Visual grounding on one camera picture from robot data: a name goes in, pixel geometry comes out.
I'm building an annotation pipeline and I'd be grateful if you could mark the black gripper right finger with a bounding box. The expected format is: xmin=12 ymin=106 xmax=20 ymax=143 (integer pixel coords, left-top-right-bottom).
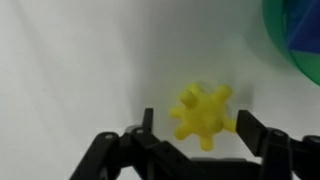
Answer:
xmin=235 ymin=109 xmax=320 ymax=180

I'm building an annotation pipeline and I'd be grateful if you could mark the green plastic bowl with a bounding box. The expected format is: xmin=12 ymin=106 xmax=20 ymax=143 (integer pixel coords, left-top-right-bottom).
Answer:
xmin=261 ymin=0 xmax=320 ymax=87

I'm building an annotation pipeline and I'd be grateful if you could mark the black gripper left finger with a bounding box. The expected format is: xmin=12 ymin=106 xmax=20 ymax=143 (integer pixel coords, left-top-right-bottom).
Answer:
xmin=69 ymin=107 xmax=202 ymax=180

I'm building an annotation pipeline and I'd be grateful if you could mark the yellow star shaped toy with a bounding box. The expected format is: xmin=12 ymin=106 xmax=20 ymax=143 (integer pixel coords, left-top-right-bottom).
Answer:
xmin=169 ymin=82 xmax=238 ymax=152

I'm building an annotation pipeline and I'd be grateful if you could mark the blue cube toy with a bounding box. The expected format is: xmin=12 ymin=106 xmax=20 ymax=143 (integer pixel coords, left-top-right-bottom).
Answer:
xmin=282 ymin=0 xmax=320 ymax=55

